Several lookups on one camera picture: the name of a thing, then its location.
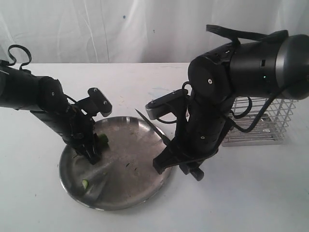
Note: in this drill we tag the round stainless steel plate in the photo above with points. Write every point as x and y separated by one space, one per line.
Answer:
124 177

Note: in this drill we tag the dark green vegetable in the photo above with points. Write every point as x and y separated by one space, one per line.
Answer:
101 141

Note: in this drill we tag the metal wire utensil rack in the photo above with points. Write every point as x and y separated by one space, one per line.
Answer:
271 128

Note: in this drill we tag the black kitchen knife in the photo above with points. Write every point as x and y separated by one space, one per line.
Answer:
164 138

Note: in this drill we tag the green vegetable slice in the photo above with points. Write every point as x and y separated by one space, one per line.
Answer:
85 183

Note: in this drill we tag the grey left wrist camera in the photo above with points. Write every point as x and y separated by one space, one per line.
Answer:
97 102

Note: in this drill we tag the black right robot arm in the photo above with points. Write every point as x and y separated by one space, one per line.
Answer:
267 69

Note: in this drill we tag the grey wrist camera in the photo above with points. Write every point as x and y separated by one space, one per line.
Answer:
97 102
174 102

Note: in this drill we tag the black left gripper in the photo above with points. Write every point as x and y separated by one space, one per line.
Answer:
77 132

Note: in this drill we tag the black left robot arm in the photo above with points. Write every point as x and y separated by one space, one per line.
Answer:
43 96

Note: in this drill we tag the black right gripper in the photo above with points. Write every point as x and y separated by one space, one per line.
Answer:
188 153

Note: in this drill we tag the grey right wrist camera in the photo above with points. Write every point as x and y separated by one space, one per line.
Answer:
174 102

